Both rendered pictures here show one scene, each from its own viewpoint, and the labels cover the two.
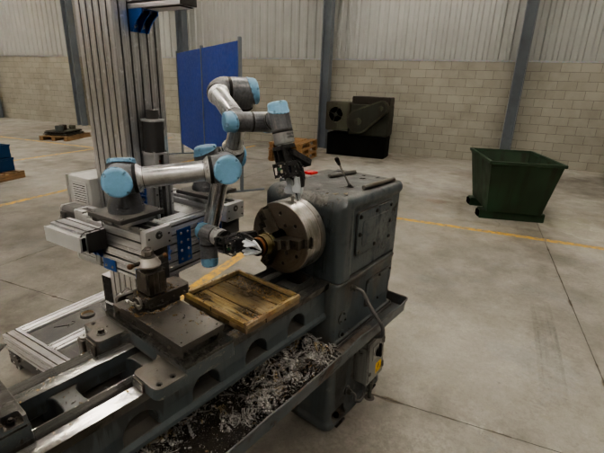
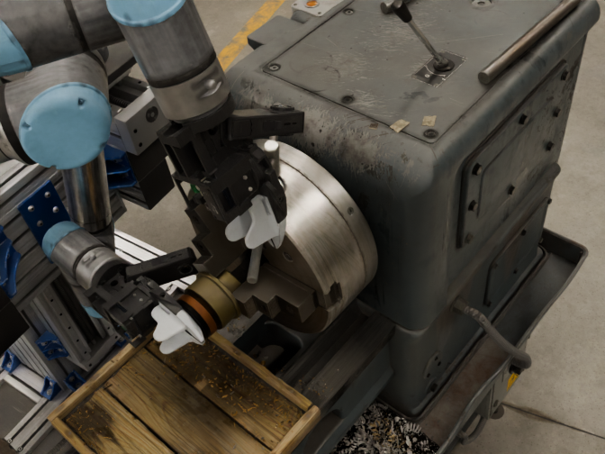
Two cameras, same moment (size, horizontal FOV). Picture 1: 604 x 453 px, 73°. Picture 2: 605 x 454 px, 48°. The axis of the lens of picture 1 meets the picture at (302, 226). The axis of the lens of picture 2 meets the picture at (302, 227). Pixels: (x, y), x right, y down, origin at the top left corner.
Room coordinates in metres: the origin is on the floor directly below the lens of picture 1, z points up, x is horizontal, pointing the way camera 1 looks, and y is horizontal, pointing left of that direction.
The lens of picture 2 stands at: (0.94, -0.11, 1.92)
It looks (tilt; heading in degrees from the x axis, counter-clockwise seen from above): 47 degrees down; 10
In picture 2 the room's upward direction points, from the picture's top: 9 degrees counter-clockwise
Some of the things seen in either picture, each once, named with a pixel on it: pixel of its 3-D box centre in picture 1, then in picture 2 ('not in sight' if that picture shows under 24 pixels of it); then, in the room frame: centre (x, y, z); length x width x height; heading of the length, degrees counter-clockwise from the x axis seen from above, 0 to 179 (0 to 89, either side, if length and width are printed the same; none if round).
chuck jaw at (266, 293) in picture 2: (291, 243); (284, 295); (1.55, 0.04, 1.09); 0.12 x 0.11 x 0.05; 52
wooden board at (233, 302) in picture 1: (242, 297); (183, 418); (1.45, 0.23, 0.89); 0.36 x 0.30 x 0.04; 52
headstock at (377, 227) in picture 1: (334, 217); (406, 119); (2.00, -0.17, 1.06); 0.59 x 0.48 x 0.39; 142
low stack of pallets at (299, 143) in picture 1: (293, 149); not in sight; (10.01, 0.27, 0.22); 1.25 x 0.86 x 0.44; 161
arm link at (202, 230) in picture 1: (208, 233); (76, 252); (1.66, 0.41, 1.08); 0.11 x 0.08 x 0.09; 51
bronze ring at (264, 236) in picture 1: (263, 244); (211, 301); (1.55, 0.15, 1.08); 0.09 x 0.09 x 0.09; 52
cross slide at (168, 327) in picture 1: (163, 316); not in sight; (1.19, 0.46, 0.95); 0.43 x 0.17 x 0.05; 52
